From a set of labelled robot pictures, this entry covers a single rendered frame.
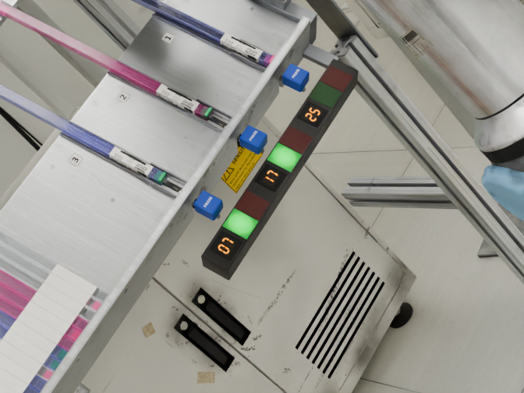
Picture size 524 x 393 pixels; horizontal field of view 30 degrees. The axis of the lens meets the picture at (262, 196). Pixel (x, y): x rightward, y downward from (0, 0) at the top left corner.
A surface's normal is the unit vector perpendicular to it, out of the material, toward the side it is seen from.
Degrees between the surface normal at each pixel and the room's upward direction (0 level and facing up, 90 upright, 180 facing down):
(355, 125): 0
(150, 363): 90
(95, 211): 46
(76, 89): 90
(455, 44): 78
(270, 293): 90
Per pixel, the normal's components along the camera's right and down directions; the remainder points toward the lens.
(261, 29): -0.02, -0.43
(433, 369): -0.63, -0.62
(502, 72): -0.07, 0.36
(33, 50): 0.58, 0.01
